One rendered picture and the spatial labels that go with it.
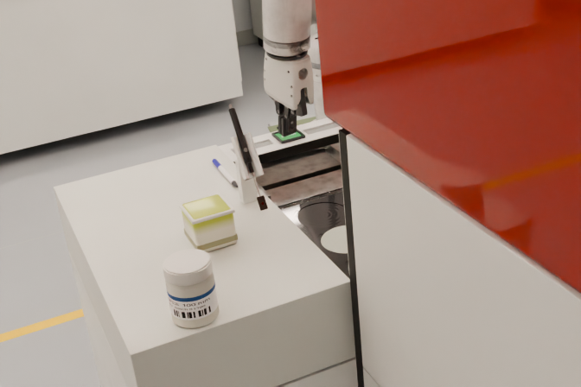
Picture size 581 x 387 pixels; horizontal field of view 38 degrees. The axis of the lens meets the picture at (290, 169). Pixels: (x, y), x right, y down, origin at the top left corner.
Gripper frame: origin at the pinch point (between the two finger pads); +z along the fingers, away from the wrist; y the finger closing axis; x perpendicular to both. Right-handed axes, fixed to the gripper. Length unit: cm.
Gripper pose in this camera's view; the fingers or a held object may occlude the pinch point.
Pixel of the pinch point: (287, 123)
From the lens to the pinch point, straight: 161.2
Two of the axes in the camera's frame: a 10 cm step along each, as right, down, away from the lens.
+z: 0.0, 8.4, 5.5
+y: -6.0, -4.3, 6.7
